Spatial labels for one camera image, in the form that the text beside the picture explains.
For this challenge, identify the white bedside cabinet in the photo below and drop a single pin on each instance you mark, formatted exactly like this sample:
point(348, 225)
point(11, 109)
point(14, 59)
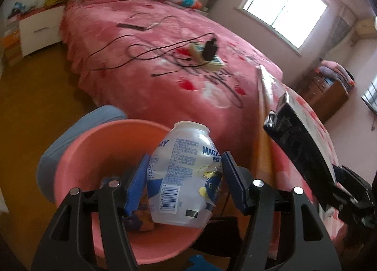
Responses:
point(40, 30)

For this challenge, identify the pink bed with bedspread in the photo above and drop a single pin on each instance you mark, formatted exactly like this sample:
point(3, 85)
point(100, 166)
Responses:
point(151, 75)

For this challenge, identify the folded blankets pile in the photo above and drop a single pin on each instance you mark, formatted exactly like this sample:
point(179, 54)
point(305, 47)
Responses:
point(333, 70)

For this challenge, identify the black phone on bed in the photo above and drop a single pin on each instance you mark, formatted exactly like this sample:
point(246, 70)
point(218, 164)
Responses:
point(129, 26)

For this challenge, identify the white power strip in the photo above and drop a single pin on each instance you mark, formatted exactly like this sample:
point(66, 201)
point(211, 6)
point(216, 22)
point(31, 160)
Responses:
point(196, 49)

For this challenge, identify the red checked plastic tablecloth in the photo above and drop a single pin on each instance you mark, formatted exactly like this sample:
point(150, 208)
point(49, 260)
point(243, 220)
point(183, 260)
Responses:
point(286, 174)

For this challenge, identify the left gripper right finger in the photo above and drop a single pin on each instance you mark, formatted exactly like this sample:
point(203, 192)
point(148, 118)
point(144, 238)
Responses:
point(284, 231)

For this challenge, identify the pink plastic trash bin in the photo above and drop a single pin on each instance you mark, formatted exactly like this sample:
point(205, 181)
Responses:
point(108, 151)

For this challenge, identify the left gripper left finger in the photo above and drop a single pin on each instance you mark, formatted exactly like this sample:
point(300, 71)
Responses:
point(68, 244)

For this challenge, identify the orange bread wrapper pack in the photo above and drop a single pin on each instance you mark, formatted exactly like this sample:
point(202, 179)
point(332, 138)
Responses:
point(138, 214)

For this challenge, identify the white blue plastic bottle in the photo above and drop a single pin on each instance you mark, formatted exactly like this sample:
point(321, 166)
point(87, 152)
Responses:
point(184, 177)

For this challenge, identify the black power adapter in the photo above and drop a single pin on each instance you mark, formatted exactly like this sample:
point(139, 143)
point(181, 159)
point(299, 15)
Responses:
point(210, 50)

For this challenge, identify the person's right hand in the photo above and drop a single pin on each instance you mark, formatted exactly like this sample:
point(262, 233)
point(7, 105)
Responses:
point(356, 248)

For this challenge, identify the bedroom window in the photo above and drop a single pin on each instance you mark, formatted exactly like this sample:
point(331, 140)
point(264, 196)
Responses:
point(292, 21)

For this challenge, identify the brown wooden dresser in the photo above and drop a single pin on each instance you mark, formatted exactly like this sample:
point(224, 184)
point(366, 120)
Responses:
point(325, 96)

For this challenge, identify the blue fabric stool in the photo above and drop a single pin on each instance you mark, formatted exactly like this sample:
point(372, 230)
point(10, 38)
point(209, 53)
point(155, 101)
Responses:
point(48, 163)

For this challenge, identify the orange boxes beside cabinet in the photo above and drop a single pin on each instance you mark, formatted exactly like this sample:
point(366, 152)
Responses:
point(12, 46)

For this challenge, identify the wall mounted television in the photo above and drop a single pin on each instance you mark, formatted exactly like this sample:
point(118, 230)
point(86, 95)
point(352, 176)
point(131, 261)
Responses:
point(370, 96)

